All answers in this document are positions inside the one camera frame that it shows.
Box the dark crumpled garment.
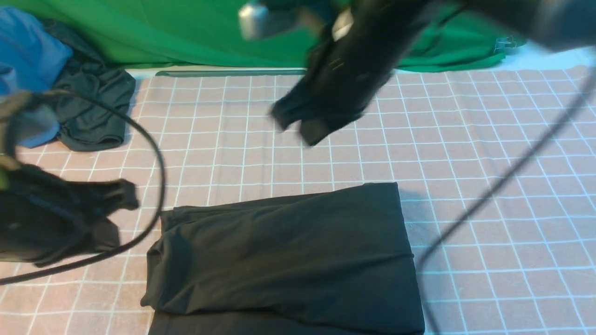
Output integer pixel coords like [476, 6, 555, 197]
[42, 19, 136, 152]

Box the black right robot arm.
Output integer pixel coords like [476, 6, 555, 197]
[271, 0, 596, 146]

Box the clear binder clip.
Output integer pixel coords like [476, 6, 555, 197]
[494, 36, 517, 53]

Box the black right camera cable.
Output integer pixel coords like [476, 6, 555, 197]
[414, 70, 596, 335]

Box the black camera cable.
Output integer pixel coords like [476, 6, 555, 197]
[0, 88, 167, 285]
[414, 70, 596, 335]

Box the blue crumpled garment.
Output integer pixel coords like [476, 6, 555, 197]
[0, 6, 73, 152]

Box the dark gray long-sleeve shirt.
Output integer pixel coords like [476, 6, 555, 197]
[141, 182, 425, 335]

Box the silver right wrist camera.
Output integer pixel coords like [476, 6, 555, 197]
[238, 0, 340, 40]

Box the green backdrop cloth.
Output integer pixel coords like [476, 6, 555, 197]
[1, 0, 526, 73]

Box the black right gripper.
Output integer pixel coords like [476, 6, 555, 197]
[271, 40, 396, 147]

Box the black left camera cable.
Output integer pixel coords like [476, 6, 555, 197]
[0, 88, 167, 285]

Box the dark green flat strip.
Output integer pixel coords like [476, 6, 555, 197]
[155, 68, 306, 78]

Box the pink grid tablecloth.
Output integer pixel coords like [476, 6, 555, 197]
[0, 65, 596, 335]

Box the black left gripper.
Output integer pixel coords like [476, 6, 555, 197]
[0, 164, 140, 268]

